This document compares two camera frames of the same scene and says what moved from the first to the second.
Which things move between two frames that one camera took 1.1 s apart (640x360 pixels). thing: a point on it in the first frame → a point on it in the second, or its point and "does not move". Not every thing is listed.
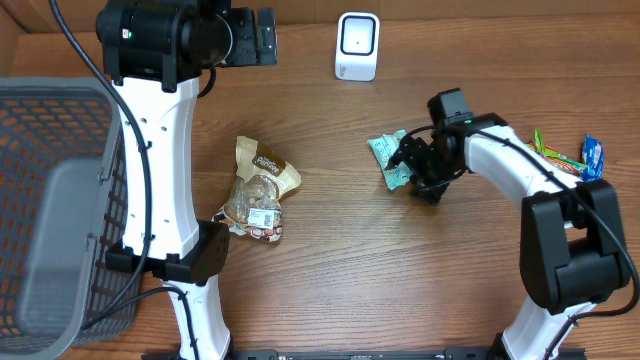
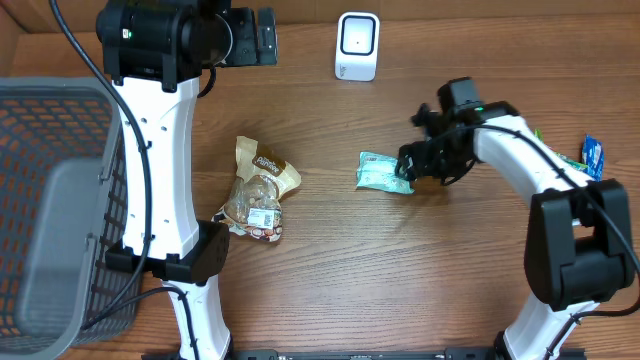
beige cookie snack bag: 253,205 does not move
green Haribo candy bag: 549,155 does not move
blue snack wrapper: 593,154 does not move
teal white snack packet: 384,147 → 378,171
